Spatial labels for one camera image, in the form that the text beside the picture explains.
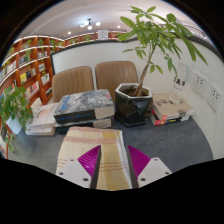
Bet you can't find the ceiling light cluster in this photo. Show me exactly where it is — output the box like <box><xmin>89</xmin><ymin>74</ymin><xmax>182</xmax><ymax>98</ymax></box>
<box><xmin>79</xmin><ymin>18</ymin><xmax>102</xmax><ymax>31</ymax></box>

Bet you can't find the tan padded chair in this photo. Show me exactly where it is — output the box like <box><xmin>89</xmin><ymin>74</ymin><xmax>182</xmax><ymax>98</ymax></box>
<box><xmin>94</xmin><ymin>60</ymin><xmax>139</xmax><ymax>103</ymax></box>
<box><xmin>51</xmin><ymin>65</ymin><xmax>95</xmax><ymax>104</ymax></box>

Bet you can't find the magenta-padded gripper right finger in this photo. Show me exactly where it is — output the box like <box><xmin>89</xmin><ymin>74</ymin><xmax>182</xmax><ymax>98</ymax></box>
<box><xmin>124</xmin><ymin>144</ymin><xmax>173</xmax><ymax>189</ymax></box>

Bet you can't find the white framed notice sign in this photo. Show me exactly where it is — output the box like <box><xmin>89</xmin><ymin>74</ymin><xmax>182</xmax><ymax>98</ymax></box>
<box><xmin>97</xmin><ymin>29</ymin><xmax>110</xmax><ymax>41</ymax></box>

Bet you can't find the cream and tan striped towel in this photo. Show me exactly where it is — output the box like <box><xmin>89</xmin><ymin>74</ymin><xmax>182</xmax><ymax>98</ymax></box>
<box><xmin>55</xmin><ymin>125</ymin><xmax>134</xmax><ymax>192</ymax></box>

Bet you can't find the leafy vine plant, white pot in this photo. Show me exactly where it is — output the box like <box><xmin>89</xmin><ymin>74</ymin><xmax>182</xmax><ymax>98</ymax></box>
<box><xmin>0</xmin><ymin>85</ymin><xmax>34</xmax><ymax>153</ymax></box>

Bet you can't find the white book with face cover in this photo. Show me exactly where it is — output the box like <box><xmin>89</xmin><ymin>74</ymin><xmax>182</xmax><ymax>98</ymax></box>
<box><xmin>31</xmin><ymin>102</ymin><xmax>61</xmax><ymax>129</ymax></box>

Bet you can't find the red-edged book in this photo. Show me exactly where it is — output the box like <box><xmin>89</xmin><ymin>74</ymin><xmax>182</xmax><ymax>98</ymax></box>
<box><xmin>148</xmin><ymin>108</ymin><xmax>192</xmax><ymax>127</ymax></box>

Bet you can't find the orange wooden bookshelf unit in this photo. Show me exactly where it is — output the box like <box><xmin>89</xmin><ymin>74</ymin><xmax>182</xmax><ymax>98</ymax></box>
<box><xmin>0</xmin><ymin>30</ymin><xmax>128</xmax><ymax>159</ymax></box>

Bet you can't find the beige cover book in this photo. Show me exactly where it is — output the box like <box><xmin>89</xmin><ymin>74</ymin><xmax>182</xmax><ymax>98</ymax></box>
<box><xmin>151</xmin><ymin>93</ymin><xmax>195</xmax><ymax>121</ymax></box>

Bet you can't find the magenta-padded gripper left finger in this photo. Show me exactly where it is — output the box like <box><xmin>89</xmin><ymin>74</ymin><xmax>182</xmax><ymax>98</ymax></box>
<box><xmin>55</xmin><ymin>144</ymin><xmax>103</xmax><ymax>190</ymax></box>

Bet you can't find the small tree in black pot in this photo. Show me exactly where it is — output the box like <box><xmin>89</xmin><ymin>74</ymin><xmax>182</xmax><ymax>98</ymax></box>
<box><xmin>114</xmin><ymin>5</ymin><xmax>208</xmax><ymax>128</ymax></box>

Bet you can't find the thick dark blue-striped book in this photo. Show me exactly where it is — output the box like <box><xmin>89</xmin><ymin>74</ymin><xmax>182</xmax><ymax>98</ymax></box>
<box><xmin>53</xmin><ymin>88</ymin><xmax>116</xmax><ymax>125</ymax></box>

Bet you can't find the clear acrylic sign stand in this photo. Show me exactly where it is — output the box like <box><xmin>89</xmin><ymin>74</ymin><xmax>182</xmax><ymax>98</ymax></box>
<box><xmin>170</xmin><ymin>63</ymin><xmax>190</xmax><ymax>104</ymax></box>

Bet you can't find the white flat book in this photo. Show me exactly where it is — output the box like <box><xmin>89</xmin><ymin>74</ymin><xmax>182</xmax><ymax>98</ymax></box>
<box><xmin>24</xmin><ymin>124</ymin><xmax>57</xmax><ymax>137</ymax></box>

